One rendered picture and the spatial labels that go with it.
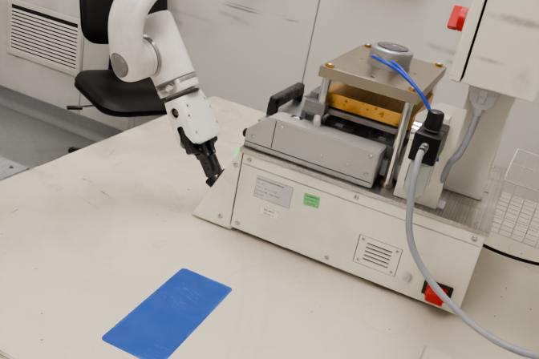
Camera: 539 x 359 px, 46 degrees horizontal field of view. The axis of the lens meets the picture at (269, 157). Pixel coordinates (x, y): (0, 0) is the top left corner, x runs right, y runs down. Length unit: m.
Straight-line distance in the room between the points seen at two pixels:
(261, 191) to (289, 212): 0.07
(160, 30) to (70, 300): 0.52
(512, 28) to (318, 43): 1.79
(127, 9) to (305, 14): 1.66
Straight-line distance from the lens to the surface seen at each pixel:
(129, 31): 1.17
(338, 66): 1.14
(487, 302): 1.27
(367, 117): 1.15
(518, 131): 2.64
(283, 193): 1.17
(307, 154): 1.13
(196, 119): 1.24
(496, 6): 1.02
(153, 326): 0.99
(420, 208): 1.10
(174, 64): 1.23
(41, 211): 1.26
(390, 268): 1.16
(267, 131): 1.15
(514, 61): 1.03
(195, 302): 1.05
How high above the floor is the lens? 1.37
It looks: 23 degrees down
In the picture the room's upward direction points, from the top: 11 degrees clockwise
